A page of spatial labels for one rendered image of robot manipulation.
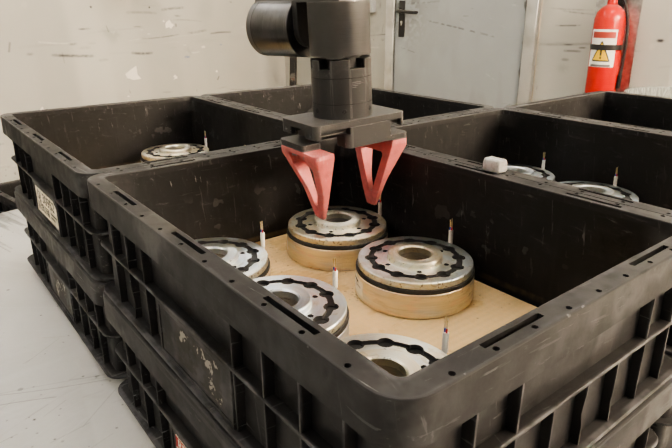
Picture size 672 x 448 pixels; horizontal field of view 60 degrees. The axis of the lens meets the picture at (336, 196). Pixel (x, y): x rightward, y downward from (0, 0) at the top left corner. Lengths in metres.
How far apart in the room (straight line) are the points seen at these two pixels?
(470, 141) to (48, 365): 0.60
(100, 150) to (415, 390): 0.79
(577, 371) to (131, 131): 0.77
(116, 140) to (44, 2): 2.94
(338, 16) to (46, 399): 0.47
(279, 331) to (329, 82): 0.30
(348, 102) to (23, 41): 3.37
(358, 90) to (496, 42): 3.26
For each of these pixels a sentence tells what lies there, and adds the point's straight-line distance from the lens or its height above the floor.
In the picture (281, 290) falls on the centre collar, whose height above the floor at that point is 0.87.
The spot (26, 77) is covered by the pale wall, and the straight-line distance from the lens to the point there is 3.83.
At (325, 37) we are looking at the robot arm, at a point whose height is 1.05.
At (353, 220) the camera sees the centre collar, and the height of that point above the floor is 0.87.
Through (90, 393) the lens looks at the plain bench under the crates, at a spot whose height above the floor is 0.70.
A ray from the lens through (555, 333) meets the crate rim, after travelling 0.30.
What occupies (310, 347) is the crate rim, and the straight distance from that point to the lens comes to 0.26.
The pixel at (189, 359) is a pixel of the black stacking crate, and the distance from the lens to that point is 0.42.
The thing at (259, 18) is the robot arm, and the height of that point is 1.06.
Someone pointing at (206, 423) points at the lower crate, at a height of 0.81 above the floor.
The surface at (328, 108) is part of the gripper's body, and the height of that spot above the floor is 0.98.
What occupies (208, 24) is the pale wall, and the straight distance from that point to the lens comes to 4.45.
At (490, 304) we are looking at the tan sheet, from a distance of 0.52.
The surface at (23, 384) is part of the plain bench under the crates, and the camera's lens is 0.71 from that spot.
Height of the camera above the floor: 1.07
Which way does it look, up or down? 18 degrees down
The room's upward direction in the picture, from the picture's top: straight up
